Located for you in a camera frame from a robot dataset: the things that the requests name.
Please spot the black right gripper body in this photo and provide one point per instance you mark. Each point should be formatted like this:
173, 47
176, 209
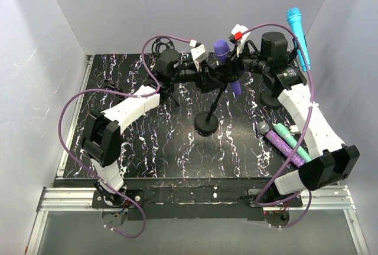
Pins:
240, 64

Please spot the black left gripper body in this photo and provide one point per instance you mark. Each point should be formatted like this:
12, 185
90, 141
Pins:
202, 78

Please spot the purple foam head microphone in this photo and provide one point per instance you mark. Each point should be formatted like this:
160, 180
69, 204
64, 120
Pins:
221, 50

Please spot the black round base stand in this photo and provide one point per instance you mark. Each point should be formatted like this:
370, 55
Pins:
266, 97
207, 123

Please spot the purple glitter silver mesh microphone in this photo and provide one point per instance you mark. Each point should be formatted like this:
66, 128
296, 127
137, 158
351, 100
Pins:
264, 130

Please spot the mint green microphone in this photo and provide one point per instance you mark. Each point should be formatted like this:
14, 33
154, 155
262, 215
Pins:
285, 134

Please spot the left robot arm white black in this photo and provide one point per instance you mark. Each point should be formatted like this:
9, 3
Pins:
102, 135

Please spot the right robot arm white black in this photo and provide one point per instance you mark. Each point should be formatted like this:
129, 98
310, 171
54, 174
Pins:
331, 159

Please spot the bright blue microphone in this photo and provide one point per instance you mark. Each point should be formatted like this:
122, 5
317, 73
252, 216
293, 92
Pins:
294, 19

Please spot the small white block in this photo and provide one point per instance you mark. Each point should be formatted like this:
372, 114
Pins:
294, 129

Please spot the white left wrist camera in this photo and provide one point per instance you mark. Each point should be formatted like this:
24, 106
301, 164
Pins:
199, 54

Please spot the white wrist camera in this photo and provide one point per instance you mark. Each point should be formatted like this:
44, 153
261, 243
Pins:
199, 54
238, 36

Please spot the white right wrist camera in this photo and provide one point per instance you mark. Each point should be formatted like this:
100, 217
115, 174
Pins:
238, 36

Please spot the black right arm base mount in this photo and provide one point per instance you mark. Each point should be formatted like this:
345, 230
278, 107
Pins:
270, 196

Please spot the aluminium frame rail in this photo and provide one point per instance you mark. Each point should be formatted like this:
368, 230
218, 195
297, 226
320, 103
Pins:
66, 223

